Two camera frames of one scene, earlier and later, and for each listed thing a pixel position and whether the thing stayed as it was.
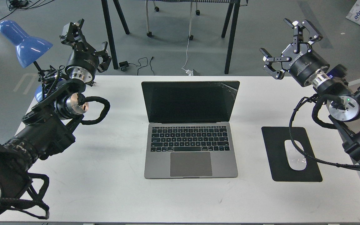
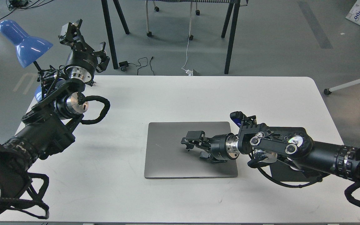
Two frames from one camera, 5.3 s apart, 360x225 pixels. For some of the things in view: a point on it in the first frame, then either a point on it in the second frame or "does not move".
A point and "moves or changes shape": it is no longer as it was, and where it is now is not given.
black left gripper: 84,61 does not move
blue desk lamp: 28,48 does not move
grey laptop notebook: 190,135 moves or changes shape
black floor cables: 19,5 does not move
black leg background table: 234,12 does not move
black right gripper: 304,62 → 216,143
